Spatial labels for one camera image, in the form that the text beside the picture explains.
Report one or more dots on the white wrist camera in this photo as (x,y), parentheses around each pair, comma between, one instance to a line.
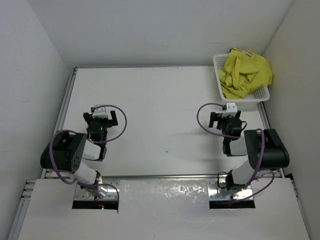
(99,112)
(229,110)

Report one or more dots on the white front cover panel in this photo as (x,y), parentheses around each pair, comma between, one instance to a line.
(163,210)

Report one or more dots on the white plastic basket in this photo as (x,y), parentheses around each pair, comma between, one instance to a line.
(260,95)

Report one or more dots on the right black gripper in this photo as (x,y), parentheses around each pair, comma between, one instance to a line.
(213,118)

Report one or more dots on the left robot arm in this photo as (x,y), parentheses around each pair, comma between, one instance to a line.
(70,150)

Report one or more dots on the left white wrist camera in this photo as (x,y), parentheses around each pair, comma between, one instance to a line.
(99,112)

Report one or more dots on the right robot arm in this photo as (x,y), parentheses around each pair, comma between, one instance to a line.
(263,148)

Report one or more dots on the aluminium table frame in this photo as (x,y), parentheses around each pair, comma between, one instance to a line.
(163,141)

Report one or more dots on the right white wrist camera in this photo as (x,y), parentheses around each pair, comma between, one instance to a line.
(229,110)

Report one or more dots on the yellow trousers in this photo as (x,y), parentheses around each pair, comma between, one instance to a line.
(243,73)

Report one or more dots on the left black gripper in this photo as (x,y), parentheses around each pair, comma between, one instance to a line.
(89,118)

